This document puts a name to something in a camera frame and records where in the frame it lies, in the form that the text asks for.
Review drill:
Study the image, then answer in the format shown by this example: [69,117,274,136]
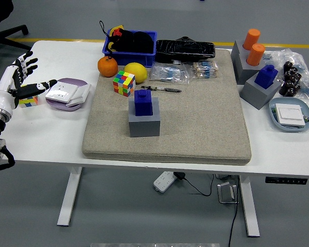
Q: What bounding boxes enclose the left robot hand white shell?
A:
[0,50,58,118]

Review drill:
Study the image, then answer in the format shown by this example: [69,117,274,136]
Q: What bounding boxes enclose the blue seal stamp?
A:
[254,64,278,90]
[133,89,155,117]

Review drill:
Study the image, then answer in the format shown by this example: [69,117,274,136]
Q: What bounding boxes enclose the grey seal holder block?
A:
[128,97,161,138]
[239,73,282,111]

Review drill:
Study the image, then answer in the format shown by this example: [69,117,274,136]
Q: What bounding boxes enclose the orange cylinder seal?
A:
[243,28,261,51]
[246,43,266,66]

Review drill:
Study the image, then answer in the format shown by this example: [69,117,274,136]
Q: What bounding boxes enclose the small pastel puzzle cube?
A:
[18,94,39,109]

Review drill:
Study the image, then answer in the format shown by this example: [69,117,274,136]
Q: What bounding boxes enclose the purple plate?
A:
[45,77,91,112]

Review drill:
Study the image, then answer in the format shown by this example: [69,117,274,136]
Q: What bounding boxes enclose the orange fruit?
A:
[97,56,118,78]

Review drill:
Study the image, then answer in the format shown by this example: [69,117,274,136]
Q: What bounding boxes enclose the large bright puzzle cube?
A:
[112,70,136,97]

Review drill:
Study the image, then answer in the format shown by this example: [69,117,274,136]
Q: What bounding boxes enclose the white table leg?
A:
[57,166,82,227]
[238,176,261,238]

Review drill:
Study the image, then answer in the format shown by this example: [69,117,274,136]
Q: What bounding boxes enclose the yellow and red tool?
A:
[108,24,125,37]

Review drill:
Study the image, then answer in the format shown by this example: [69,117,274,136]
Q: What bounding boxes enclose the yellow lemon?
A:
[124,62,148,82]

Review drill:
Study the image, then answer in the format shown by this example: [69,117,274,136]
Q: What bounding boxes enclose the blue plastic bin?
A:
[102,29,158,68]

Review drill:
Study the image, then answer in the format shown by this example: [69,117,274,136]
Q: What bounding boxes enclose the black pouch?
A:
[108,29,155,55]

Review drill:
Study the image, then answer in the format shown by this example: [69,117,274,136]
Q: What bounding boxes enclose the black and silver pen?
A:
[141,85,182,93]

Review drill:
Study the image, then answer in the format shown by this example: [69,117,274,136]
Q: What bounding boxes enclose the bag of blue resistors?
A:
[149,62,191,85]

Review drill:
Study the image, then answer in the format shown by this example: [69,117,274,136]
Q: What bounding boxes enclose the white power strip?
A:
[153,171,178,193]

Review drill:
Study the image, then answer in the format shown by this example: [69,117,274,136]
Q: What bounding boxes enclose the grey-brown mat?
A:
[81,49,252,166]

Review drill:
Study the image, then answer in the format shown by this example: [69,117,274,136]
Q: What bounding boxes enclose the bag of tan resistors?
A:
[190,61,219,79]

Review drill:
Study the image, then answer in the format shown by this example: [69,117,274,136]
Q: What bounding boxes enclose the silver metal stand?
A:
[216,181,239,204]

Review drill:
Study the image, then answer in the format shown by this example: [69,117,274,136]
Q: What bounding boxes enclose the light blue plate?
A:
[268,97,309,133]

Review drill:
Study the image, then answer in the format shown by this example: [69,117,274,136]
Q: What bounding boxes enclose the black table control panel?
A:
[265,176,307,185]

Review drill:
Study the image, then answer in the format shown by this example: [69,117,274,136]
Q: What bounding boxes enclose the clear plastic bags of parts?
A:
[262,48,309,134]

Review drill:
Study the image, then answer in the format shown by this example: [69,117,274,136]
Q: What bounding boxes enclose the white wall socket panel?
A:
[45,81,79,103]

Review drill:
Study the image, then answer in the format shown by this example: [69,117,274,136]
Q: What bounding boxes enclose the white switch panel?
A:
[66,83,92,108]
[274,103,306,127]

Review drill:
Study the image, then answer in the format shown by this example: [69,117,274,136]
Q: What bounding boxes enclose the black cord loop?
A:
[98,20,113,60]

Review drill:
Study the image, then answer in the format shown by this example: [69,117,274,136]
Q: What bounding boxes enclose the black plug and cable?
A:
[174,171,240,247]

